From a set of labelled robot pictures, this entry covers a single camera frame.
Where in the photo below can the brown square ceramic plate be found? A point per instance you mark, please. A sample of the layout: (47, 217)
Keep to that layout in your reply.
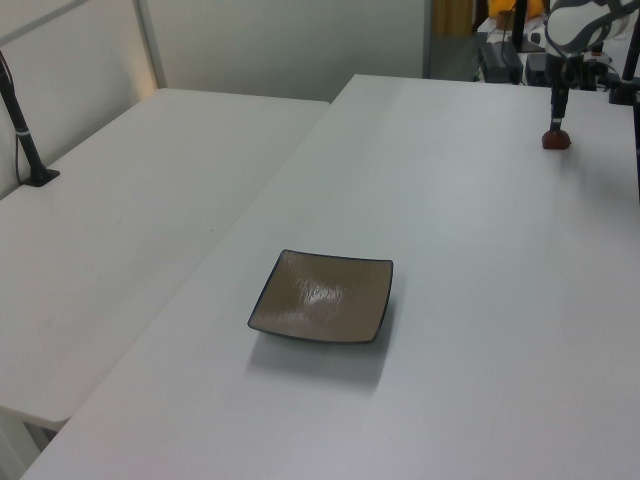
(320, 300)

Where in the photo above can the yellow object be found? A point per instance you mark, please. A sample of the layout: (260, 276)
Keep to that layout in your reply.
(500, 7)

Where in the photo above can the small black electronics box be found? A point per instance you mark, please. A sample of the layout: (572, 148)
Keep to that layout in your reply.
(537, 67)

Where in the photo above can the black camera stand with base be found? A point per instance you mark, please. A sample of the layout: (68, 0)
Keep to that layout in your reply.
(22, 135)

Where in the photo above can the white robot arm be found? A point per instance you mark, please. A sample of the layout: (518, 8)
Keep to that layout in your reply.
(620, 15)

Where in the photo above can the mustard yellow panel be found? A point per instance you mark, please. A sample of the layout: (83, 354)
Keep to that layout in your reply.
(452, 17)

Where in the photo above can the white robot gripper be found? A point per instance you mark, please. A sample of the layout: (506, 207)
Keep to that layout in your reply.
(565, 27)

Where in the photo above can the small round reddish-brown food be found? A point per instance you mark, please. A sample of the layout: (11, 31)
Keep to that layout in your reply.
(555, 140)

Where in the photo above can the black monitor stand pole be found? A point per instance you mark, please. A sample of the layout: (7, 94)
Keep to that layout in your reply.
(520, 25)

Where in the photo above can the grey metal partition post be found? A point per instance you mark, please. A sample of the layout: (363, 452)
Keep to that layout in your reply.
(150, 45)

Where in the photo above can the dark grey equipment box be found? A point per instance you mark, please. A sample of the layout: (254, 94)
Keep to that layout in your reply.
(497, 62)

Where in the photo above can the black clamp pole stand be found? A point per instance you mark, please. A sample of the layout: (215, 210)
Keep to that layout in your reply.
(627, 75)

